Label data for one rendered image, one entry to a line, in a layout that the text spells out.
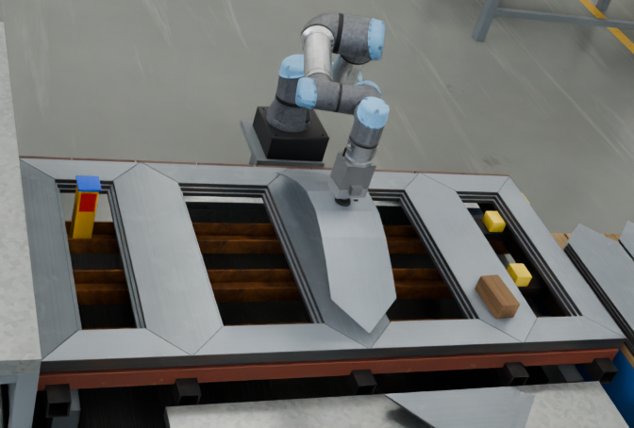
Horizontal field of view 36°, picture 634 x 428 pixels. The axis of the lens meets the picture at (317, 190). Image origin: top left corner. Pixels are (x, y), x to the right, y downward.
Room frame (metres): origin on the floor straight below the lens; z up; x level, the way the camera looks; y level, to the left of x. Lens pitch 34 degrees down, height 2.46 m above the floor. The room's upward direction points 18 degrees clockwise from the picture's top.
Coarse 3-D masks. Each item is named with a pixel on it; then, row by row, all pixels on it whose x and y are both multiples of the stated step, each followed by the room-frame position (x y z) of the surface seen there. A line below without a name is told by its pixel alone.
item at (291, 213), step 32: (64, 192) 2.07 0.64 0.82; (192, 192) 2.23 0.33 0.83; (224, 192) 2.28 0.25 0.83; (256, 192) 2.32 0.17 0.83; (288, 192) 2.34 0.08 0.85; (384, 192) 2.52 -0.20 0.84; (480, 192) 2.68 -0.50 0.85; (64, 224) 1.93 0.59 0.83; (288, 224) 2.19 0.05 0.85; (416, 224) 2.42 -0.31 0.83; (512, 224) 2.58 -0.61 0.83; (128, 256) 1.87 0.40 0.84; (288, 256) 2.09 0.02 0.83; (320, 256) 2.10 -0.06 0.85; (128, 288) 1.78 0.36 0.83; (320, 288) 1.97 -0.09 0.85; (448, 288) 2.18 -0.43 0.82; (320, 320) 1.87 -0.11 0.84; (352, 320) 1.89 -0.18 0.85; (384, 320) 1.93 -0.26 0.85; (288, 352) 1.71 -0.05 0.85; (320, 352) 1.75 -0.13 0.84; (352, 352) 1.79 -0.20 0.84; (384, 352) 1.83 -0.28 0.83; (416, 352) 1.87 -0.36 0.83; (448, 352) 1.92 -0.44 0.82; (480, 352) 1.96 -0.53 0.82
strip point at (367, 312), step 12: (336, 300) 1.87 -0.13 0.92; (348, 300) 1.88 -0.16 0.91; (360, 300) 1.90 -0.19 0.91; (372, 300) 1.91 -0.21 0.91; (384, 300) 1.93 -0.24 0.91; (348, 312) 1.86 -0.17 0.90; (360, 312) 1.87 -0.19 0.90; (372, 312) 1.88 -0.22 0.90; (384, 312) 1.90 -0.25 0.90; (360, 324) 1.84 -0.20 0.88; (372, 324) 1.86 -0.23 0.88
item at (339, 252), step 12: (324, 240) 1.98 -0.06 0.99; (336, 240) 2.00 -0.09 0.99; (348, 240) 2.02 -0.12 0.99; (360, 240) 2.03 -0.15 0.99; (372, 240) 2.05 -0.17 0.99; (384, 240) 2.06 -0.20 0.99; (324, 252) 1.96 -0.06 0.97; (336, 252) 1.97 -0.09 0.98; (348, 252) 1.99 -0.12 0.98; (360, 252) 2.00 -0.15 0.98; (372, 252) 2.02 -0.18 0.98; (384, 252) 2.04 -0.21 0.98; (336, 264) 1.94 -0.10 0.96; (348, 264) 1.96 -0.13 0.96; (360, 264) 1.98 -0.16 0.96; (372, 264) 1.99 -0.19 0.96; (384, 264) 2.01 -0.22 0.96
